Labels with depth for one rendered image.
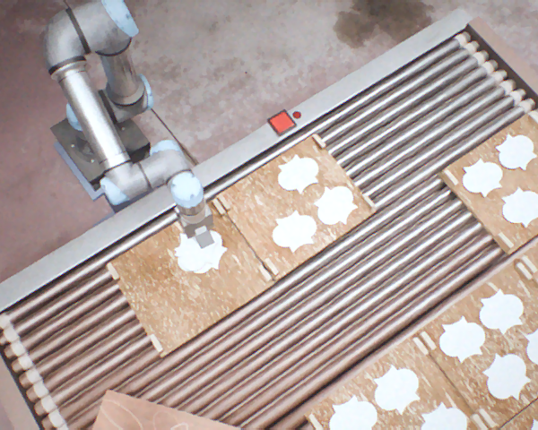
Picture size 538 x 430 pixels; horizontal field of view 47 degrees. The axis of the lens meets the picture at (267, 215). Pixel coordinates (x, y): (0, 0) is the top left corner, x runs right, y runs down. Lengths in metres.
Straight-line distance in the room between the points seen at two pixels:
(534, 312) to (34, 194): 2.32
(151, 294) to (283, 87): 1.71
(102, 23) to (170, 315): 0.88
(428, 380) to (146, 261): 0.94
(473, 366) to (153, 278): 1.01
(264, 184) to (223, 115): 1.26
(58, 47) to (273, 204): 0.84
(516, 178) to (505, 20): 1.77
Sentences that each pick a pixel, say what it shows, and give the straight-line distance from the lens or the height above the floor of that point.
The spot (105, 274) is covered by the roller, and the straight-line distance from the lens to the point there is 2.02.
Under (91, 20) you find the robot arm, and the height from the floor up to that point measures 1.60.
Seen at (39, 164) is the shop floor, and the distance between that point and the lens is 3.31.
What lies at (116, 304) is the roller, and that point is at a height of 0.92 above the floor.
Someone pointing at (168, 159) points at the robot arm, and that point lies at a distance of 1.57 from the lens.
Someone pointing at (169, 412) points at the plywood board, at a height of 1.04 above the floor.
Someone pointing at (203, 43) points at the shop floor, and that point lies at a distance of 3.52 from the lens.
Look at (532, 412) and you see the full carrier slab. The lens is 2.04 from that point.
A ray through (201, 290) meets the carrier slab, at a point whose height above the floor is 0.94.
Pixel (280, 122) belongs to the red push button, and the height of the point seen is 0.93.
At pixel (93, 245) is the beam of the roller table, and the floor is 0.91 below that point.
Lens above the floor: 2.81
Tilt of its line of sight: 69 degrees down
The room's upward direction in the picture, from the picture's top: 2 degrees clockwise
